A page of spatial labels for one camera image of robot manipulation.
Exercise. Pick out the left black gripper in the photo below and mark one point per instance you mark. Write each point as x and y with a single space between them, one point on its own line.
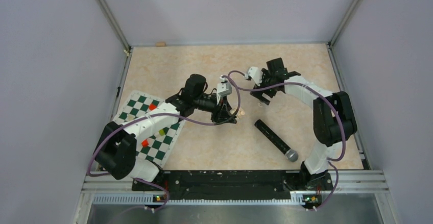
222 113

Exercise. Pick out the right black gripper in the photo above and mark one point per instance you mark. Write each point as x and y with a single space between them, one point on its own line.
258 94

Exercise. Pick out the white earbud charging case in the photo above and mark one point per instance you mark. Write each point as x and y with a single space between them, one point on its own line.
240 114

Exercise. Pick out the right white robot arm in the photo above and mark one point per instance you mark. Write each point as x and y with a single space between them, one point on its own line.
333 118

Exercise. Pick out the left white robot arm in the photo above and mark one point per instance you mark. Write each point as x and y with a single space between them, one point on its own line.
116 149

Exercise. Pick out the black microphone grey head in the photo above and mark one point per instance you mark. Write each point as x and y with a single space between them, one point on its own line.
284 148

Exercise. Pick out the green white chessboard mat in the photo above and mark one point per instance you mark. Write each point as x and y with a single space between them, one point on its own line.
137 104

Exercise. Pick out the small wooden cork piece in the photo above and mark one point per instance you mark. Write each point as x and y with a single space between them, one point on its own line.
160 44

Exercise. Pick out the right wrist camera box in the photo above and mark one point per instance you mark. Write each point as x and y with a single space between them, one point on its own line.
255 74

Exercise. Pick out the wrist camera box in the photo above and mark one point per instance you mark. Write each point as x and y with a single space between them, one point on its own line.
255 74
223 88

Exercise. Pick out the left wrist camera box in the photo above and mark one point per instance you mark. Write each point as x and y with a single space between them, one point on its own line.
223 88

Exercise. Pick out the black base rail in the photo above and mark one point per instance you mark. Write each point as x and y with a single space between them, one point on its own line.
241 185

